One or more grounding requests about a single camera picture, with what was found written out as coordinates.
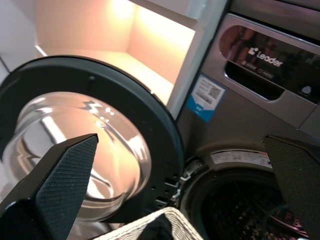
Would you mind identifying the blue white label sticker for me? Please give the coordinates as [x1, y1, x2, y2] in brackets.
[186, 73, 226, 123]

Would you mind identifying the glossy detergent drawer panel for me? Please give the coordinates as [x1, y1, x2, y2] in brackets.
[199, 12, 320, 131]

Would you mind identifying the black garment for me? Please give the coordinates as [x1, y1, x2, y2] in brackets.
[143, 213, 176, 240]

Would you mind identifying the pale woven basket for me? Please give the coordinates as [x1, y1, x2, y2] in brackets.
[92, 206, 204, 240]

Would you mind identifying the white lit shelf cabinet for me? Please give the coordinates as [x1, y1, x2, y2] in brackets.
[33, 0, 229, 121]

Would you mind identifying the round washing machine door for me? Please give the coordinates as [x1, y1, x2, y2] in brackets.
[0, 56, 186, 225]

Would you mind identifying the white warning label sticker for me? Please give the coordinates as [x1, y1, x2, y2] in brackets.
[209, 149, 274, 171]

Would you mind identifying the grey washing machine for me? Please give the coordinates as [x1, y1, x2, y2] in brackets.
[174, 0, 320, 240]

